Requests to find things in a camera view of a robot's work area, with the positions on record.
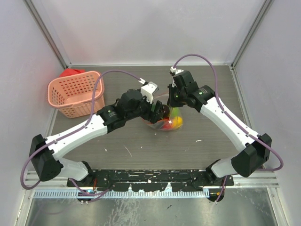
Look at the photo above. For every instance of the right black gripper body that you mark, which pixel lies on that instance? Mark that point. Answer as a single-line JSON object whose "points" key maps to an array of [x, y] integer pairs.
{"points": [[176, 97]]}

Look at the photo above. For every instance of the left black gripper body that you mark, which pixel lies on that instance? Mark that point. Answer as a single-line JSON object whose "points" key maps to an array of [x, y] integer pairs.
{"points": [[144, 110]]}

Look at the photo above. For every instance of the red yellow toy mango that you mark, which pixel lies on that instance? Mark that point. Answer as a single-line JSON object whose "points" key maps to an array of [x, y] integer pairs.
{"points": [[166, 125]]}

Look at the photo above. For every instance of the light green toy apple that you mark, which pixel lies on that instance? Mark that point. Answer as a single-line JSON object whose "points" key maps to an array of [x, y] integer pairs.
{"points": [[174, 112]]}

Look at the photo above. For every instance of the clear zip top bag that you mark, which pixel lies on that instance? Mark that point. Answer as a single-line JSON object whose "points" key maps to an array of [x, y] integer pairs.
{"points": [[163, 98]]}

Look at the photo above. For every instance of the yellow toy pear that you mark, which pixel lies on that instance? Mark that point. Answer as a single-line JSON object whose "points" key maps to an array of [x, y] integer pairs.
{"points": [[177, 121]]}

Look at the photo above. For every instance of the pink plastic basket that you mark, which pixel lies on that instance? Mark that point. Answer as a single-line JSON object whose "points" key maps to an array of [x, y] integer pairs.
{"points": [[72, 95]]}

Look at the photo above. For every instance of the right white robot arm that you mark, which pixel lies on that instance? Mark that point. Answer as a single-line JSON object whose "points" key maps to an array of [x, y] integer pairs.
{"points": [[253, 149]]}

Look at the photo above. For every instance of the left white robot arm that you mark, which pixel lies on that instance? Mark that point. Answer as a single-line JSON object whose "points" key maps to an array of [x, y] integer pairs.
{"points": [[47, 154]]}

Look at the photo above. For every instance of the red cloth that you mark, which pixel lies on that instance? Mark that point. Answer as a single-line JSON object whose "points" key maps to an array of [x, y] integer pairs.
{"points": [[69, 72]]}

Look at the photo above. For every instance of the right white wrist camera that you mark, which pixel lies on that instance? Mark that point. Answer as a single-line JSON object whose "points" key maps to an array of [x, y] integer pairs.
{"points": [[174, 71]]}

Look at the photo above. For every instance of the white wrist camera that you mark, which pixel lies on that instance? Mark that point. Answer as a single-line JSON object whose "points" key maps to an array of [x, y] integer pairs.
{"points": [[174, 71], [148, 89]]}

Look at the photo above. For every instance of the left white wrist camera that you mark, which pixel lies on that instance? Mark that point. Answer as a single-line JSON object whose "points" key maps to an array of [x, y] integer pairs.
{"points": [[148, 89]]}

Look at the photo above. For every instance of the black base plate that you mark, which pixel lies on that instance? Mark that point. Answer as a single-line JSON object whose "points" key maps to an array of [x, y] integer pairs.
{"points": [[122, 180]]}

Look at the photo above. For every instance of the white slotted cable duct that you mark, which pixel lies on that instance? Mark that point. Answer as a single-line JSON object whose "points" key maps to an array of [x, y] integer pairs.
{"points": [[74, 193]]}

